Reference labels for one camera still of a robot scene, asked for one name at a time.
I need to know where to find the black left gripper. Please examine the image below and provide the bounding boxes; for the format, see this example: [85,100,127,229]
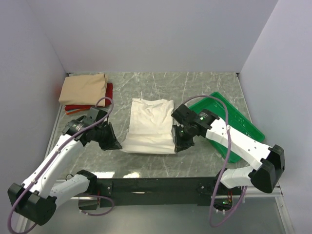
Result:
[94,122,121,151]

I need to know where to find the white t shirt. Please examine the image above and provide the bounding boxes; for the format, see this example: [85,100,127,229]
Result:
[121,98,175,155]

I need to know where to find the folded red t shirt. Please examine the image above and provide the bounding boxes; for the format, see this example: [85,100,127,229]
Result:
[64,83,113,112]

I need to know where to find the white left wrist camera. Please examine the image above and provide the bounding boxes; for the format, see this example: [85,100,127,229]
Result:
[86,107,108,122]

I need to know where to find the folded beige t shirt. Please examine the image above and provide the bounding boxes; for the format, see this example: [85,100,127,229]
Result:
[58,74,108,105]

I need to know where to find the black base beam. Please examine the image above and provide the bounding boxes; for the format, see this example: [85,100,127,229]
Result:
[97,177,242,208]

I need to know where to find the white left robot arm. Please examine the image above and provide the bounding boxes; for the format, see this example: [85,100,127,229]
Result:
[8,116,121,226]

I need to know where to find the green plastic tray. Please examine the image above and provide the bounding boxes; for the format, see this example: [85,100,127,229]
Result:
[189,91,266,164]

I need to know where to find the folded orange t shirt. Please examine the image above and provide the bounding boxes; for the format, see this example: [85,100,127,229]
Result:
[65,109,86,115]

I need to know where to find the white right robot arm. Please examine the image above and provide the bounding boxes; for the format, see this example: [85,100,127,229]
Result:
[172,104,285,195]

